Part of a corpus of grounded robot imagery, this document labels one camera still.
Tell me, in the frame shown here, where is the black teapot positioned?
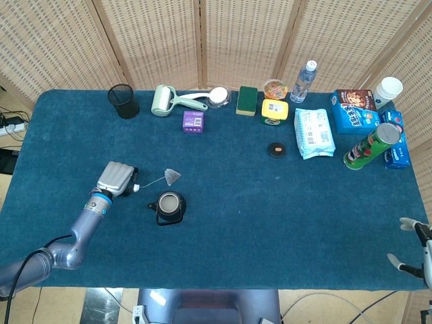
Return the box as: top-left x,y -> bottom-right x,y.
147,190 -> 188,227

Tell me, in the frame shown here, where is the white power strip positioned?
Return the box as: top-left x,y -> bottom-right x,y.
0,121 -> 28,136

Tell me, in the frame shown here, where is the patterned ceramic bowl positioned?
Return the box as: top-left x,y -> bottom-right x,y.
206,86 -> 233,109

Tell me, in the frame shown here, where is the large blue cookie box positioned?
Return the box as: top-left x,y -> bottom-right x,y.
329,89 -> 381,136

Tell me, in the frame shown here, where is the clear plastic water bottle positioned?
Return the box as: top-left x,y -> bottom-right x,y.
290,59 -> 319,104

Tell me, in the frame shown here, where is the green and yellow sponge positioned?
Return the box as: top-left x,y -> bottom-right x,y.
236,86 -> 259,117

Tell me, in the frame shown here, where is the white paper cup stack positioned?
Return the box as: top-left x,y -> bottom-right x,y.
373,76 -> 404,111

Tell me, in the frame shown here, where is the blue carpet table cover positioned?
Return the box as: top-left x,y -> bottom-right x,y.
0,88 -> 428,291

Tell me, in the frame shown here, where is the pyramid tea bag with string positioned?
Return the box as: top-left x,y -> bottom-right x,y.
132,167 -> 182,194

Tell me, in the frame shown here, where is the wicker folding screen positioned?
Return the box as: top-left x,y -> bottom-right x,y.
0,0 -> 432,217

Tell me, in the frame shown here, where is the instant noodle cup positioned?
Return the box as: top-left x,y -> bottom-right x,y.
263,78 -> 290,101

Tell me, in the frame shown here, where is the blue Oreo box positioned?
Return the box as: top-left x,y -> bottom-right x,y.
379,109 -> 412,169

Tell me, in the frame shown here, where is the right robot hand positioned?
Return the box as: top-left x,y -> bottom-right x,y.
387,217 -> 432,290

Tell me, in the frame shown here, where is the green chips can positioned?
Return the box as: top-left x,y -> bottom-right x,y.
343,122 -> 406,171

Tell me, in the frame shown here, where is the black mesh pen holder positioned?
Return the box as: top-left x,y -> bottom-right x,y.
107,84 -> 140,119

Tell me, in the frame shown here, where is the small purple box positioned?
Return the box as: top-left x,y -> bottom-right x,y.
182,110 -> 206,134

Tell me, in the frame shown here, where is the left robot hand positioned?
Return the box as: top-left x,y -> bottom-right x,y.
96,161 -> 140,198

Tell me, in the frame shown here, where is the light blue tissue pack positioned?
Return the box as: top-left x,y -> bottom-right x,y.
294,107 -> 336,161

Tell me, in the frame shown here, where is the black teapot lid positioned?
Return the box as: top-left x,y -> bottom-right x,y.
268,142 -> 288,159

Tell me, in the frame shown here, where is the grey floor cable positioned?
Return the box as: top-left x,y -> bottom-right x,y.
280,292 -> 367,324

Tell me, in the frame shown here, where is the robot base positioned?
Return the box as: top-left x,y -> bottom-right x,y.
133,288 -> 281,324

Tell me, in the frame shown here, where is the green jar with yellow lid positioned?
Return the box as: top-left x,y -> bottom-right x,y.
260,99 -> 290,126

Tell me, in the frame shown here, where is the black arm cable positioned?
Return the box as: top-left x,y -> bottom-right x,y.
5,234 -> 74,324

